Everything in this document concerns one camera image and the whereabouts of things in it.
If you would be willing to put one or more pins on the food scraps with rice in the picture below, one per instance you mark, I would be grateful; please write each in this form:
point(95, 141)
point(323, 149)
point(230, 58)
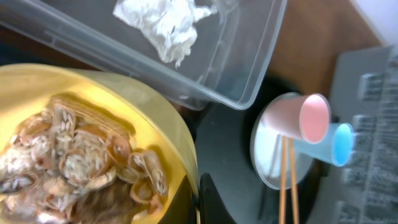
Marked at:
point(73, 163)

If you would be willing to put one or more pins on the blue cup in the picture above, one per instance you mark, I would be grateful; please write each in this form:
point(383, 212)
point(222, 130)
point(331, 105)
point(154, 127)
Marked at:
point(336, 147)

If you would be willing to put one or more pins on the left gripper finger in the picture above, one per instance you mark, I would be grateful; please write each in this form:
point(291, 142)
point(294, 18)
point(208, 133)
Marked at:
point(211, 207)

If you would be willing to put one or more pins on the yellow bowl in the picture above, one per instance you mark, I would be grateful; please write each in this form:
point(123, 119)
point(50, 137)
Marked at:
point(153, 122)

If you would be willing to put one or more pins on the grey dishwasher rack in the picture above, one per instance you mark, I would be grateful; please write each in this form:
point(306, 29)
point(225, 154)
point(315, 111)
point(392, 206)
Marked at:
point(364, 94)

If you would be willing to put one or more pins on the wooden chopstick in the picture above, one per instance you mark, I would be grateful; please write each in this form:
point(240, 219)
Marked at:
point(282, 182)
point(294, 195)

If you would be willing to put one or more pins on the white tissue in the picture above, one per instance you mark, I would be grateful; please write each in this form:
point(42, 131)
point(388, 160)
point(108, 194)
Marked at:
point(167, 24)

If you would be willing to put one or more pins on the pink cup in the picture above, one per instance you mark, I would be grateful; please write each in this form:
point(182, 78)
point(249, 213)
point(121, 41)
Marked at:
point(302, 117)

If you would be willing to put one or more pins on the clear plastic bin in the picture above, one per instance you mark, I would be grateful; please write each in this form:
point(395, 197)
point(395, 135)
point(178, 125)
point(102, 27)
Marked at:
point(227, 62)

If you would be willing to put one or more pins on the grey plate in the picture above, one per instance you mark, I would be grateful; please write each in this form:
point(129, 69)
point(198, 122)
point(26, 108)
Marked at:
point(266, 152)

